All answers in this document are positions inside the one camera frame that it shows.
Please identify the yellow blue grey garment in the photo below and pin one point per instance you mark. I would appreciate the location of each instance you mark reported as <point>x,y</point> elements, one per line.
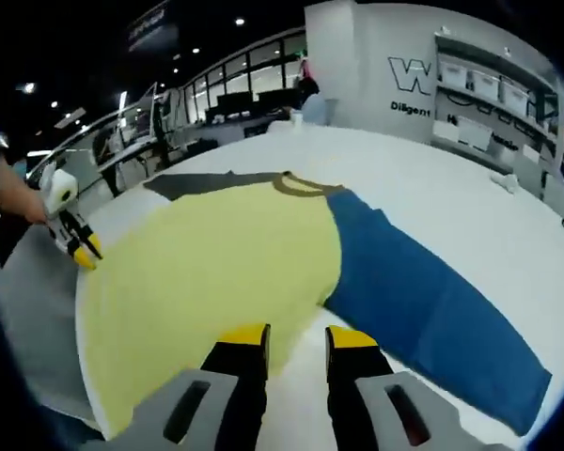
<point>216,263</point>

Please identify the rows of white storage bins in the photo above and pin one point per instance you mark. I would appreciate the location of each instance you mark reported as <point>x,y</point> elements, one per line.
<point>484,82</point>

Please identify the dark hanging banner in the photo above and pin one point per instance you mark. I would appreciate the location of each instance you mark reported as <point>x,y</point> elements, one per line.
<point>152,28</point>

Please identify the white chair back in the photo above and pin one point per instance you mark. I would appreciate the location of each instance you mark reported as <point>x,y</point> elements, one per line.
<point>275,128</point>

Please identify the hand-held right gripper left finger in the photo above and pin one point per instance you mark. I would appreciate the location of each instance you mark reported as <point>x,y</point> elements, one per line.
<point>244,390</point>

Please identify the small white device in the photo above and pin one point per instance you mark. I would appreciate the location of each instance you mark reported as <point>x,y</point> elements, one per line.
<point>505,181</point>

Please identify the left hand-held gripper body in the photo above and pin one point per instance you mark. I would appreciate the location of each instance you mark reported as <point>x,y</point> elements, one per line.
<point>58,188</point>

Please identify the grey metal shelving unit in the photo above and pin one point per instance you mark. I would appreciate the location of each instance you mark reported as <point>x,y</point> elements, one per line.
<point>558,141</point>

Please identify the grey office counter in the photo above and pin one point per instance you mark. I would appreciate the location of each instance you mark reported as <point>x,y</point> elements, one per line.
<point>225,130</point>

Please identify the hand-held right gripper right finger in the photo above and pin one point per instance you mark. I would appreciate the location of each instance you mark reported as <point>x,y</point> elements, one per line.
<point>352,399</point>

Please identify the round ceiling light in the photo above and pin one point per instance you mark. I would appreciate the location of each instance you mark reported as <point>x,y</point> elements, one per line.
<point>195,50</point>
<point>239,21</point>

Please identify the black computer monitor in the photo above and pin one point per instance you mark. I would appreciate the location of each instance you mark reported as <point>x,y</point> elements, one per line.
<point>275,98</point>
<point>235,102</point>

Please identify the white side desk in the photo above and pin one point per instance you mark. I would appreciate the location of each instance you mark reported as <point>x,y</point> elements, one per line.
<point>122,155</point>

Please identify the white paper cup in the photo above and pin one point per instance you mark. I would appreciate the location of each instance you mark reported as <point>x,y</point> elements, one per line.
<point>298,120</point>

